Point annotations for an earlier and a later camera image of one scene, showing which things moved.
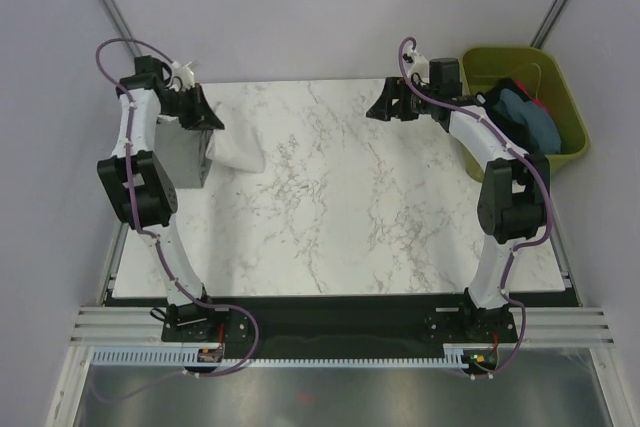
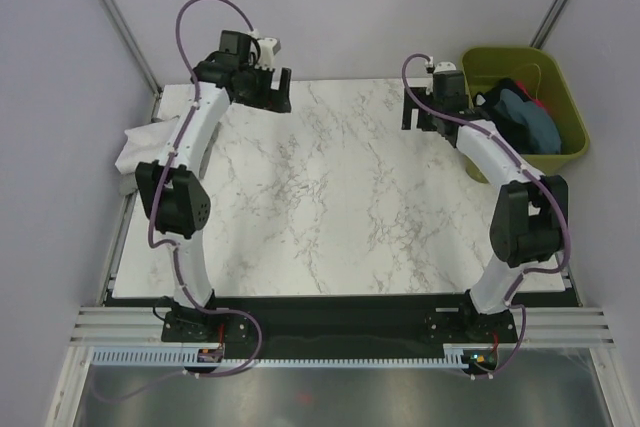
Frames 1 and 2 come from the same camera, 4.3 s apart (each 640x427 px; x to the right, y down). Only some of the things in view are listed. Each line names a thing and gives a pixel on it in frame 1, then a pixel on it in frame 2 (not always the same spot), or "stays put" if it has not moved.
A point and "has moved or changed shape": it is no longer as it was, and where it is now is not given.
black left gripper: [203, 115] to [269, 97]
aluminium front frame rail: [145, 325] stays put
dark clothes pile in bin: [526, 120] stays put
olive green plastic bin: [543, 72] stays put
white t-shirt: [239, 145] has moved or changed shape
